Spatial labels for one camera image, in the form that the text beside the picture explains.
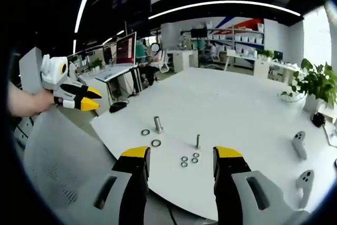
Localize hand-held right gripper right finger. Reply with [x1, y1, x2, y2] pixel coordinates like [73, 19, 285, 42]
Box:
[212, 145, 313, 225]

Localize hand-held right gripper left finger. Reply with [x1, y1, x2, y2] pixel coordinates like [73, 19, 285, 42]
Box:
[80, 145, 152, 225]

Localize large threaded steel stud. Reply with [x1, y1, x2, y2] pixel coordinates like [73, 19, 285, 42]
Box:
[153, 115, 163, 134]

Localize person's left hand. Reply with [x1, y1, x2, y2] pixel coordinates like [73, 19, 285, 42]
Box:
[27, 85, 64, 117]

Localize grey partition panel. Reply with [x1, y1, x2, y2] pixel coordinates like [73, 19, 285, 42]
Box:
[18, 46, 46, 95]

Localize small green desk plant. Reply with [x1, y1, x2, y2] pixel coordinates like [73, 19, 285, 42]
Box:
[90, 58, 104, 72]

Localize black computer mouse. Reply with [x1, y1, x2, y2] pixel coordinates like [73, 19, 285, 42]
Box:
[108, 101, 127, 113]

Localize white office desk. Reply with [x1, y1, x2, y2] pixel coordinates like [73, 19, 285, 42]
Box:
[78, 63, 139, 99]

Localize grey mesh office chair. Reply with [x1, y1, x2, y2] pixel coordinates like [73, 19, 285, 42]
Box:
[22, 108, 124, 225]

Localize white-framed computer monitor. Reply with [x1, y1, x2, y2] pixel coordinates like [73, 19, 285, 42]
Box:
[115, 31, 138, 67]

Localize white handheld controller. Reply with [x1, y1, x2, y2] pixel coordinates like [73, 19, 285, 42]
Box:
[291, 131, 308, 160]
[295, 169, 315, 209]

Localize curved ceiling light strip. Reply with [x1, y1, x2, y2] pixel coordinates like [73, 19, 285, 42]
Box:
[148, 0, 301, 21]
[74, 0, 104, 34]

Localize white office chair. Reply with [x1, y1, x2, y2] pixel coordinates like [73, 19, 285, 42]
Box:
[154, 48, 171, 73]

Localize small black device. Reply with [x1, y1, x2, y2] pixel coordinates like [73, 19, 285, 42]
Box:
[311, 112, 326, 128]

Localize white cabinet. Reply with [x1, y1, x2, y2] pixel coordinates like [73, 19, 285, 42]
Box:
[172, 50, 199, 73]

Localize small white box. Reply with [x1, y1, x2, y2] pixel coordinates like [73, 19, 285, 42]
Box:
[318, 103, 337, 125]

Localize potted green plant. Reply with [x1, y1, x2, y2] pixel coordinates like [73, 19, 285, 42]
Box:
[279, 58, 337, 113]

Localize shelf with white bins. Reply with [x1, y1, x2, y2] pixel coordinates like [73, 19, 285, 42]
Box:
[189, 21, 265, 53]

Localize white cable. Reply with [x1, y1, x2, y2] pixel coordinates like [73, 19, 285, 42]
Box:
[323, 124, 337, 147]

